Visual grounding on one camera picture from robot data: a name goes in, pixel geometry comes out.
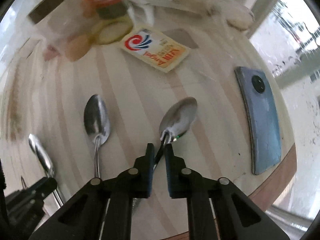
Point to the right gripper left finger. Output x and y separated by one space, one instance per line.
143 179

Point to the small steel spoon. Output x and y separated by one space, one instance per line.
175 123

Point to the striped cat placemat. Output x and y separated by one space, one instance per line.
48 98

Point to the yellow yeast packet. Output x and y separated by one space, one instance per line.
154 48

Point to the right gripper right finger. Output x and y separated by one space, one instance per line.
177 183

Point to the medium steel spoon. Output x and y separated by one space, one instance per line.
46 163

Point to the blue smartphone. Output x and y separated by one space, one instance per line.
262 118

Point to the slim steel spoon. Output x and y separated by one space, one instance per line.
97 125

